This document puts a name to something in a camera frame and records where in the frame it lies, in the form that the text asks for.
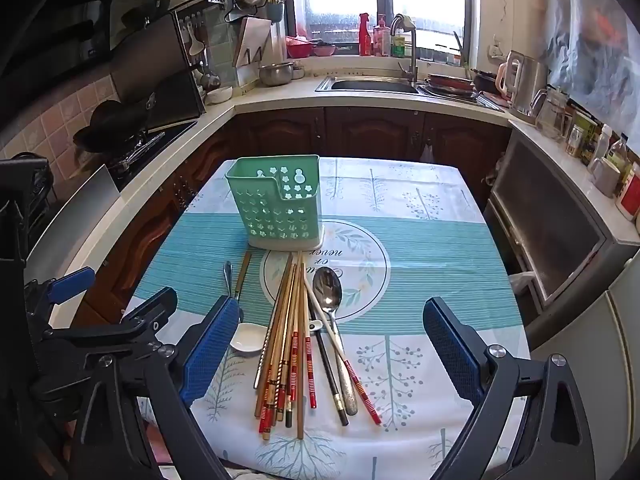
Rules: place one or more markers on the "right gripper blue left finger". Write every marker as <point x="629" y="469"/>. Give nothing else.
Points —
<point x="202" y="347"/>

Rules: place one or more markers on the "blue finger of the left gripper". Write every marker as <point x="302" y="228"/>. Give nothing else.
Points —
<point x="70" y="285"/>
<point x="155" y="312"/>

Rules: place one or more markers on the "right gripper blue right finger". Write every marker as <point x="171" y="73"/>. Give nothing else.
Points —
<point x="458" y="347"/>

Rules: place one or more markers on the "steel chopstick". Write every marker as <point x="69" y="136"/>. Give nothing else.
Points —
<point x="265" y="345"/>

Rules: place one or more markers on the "bamboo chopstick plain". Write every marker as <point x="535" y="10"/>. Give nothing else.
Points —
<point x="272" y="342"/>

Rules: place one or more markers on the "steel fork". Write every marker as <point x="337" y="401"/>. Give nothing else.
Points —
<point x="227" y="273"/>

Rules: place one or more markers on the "long plain wooden chopstick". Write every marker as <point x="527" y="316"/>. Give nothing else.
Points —
<point x="300" y="402"/>

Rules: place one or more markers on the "bamboo chopstick red end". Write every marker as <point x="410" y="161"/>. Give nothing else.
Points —
<point x="307" y="343"/>

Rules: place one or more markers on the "large steel spoon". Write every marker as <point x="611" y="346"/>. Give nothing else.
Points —
<point x="328" y="290"/>

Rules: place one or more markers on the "black chopstick gold band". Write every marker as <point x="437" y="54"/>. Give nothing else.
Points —
<point x="316" y="328"/>

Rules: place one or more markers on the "steel kitchen sink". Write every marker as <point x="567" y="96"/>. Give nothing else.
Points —
<point x="366" y="84"/>

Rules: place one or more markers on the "steel kitchen faucet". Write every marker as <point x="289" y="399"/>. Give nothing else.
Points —
<point x="406" y="26"/>

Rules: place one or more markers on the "white ceramic spoon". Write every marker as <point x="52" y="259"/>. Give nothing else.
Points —
<point x="248" y="338"/>

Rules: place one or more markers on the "green plastic utensil holder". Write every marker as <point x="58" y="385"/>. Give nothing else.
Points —
<point x="279" y="201"/>

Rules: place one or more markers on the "built-in oven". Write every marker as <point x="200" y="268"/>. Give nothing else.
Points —
<point x="554" y="227"/>

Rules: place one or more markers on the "black wok on stove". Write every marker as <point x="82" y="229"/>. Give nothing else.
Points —
<point x="114" y="127"/>

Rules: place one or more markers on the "white small bowl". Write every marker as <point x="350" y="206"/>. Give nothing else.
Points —
<point x="219" y="95"/>

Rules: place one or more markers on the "black range hood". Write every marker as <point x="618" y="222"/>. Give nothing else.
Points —
<point x="151" y="72"/>

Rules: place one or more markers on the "white mug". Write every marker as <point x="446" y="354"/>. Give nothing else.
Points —
<point x="604" y="176"/>

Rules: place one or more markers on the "steel pot on counter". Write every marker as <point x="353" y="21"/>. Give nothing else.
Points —
<point x="276" y="74"/>

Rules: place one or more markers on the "glass pitcher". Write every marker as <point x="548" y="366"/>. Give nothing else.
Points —
<point x="549" y="106"/>

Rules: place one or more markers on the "wooden cutting board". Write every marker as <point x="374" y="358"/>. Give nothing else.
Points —
<point x="253" y="36"/>

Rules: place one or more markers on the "red bowl on sill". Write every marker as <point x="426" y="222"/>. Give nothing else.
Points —
<point x="298" y="48"/>

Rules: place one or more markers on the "red pan by sink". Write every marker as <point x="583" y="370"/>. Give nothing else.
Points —
<point x="451" y="83"/>

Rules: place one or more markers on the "steel electric kettle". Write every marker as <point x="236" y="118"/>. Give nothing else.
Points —
<point x="521" y="80"/>

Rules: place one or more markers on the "red spray bottle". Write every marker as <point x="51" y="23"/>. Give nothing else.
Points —
<point x="364" y="37"/>

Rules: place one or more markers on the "green dish soap bottle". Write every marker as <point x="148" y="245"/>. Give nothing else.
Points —
<point x="397" y="45"/>

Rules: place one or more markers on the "pink soap bottle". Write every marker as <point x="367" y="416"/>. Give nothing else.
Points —
<point x="381" y="38"/>

